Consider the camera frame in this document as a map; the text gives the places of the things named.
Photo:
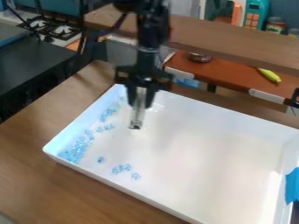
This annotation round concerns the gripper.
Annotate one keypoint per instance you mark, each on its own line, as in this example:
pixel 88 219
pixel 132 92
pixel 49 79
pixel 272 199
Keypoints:
pixel 145 68

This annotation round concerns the silver tool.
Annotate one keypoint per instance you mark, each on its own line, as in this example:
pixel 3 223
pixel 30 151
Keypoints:
pixel 138 116

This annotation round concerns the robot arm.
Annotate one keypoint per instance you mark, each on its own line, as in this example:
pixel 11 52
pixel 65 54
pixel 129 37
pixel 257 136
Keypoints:
pixel 150 23

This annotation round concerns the pile of blue bits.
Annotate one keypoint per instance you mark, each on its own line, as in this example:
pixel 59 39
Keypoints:
pixel 121 169
pixel 83 143

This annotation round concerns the brown toy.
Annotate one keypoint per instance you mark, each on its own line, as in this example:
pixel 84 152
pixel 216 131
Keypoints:
pixel 199 57

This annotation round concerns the white tray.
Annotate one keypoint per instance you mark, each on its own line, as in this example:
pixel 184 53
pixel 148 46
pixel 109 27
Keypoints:
pixel 194 163

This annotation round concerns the red-brown wooden table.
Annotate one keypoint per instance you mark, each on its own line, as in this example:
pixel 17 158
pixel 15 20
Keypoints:
pixel 233 75

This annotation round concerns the light wooden table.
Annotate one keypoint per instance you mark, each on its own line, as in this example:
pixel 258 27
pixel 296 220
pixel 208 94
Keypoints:
pixel 233 43

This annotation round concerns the toy stove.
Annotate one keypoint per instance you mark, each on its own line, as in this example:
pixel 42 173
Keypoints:
pixel 50 27

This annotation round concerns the black table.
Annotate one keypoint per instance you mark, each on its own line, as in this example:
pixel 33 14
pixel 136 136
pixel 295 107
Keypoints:
pixel 27 67

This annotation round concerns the yellow toy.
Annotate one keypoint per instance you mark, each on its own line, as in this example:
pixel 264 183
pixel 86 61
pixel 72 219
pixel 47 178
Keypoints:
pixel 269 74

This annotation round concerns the toy microwave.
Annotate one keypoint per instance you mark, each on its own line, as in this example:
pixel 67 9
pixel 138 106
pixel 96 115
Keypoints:
pixel 243 13

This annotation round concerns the can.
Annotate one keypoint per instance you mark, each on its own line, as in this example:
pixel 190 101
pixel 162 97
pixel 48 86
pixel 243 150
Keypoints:
pixel 275 26

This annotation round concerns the blue tape strip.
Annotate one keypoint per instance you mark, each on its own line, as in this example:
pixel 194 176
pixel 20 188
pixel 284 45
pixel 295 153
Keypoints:
pixel 292 186

